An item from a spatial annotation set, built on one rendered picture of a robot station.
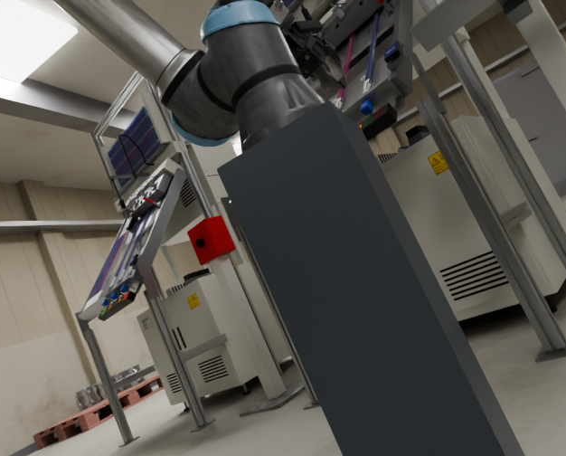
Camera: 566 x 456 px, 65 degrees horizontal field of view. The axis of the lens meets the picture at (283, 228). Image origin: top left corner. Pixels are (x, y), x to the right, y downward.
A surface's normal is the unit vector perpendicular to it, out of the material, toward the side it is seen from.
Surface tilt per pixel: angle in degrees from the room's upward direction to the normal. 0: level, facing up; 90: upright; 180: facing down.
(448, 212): 90
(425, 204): 90
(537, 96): 90
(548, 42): 90
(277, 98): 72
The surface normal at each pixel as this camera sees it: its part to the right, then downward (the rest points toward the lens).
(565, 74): -0.63, 0.17
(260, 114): -0.48, -0.25
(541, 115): -0.38, 0.02
